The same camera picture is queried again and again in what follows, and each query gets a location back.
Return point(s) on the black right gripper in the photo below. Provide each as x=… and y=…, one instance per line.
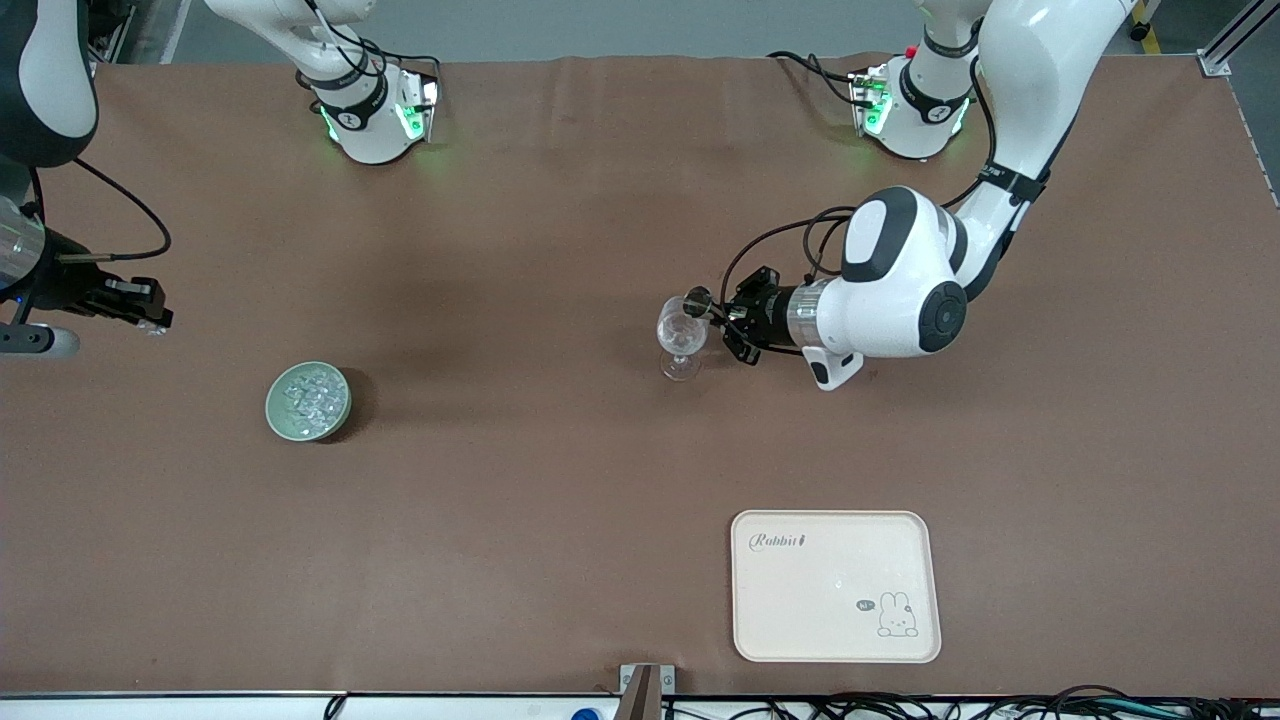
x=68, y=287

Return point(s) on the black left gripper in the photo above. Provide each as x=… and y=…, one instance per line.
x=768, y=312

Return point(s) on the single clear ice cube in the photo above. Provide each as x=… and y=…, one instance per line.
x=155, y=327

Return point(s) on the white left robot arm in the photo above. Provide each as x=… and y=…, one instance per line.
x=900, y=290

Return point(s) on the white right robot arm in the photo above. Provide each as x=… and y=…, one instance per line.
x=50, y=80

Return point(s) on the clear stemmed wine glass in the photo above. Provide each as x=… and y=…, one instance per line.
x=680, y=345

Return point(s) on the clear ice cubes heap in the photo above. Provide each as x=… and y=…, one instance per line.
x=312, y=398

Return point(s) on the green round bowl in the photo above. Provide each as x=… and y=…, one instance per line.
x=283, y=425

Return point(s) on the brown table cover sheet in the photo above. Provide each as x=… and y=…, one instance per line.
x=560, y=500

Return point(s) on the cream rabbit print tray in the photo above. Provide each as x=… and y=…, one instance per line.
x=835, y=585

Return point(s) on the metal bracket with brown post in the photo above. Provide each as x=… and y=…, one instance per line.
x=645, y=690

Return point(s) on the aluminium frame profile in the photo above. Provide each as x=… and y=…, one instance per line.
x=1225, y=50

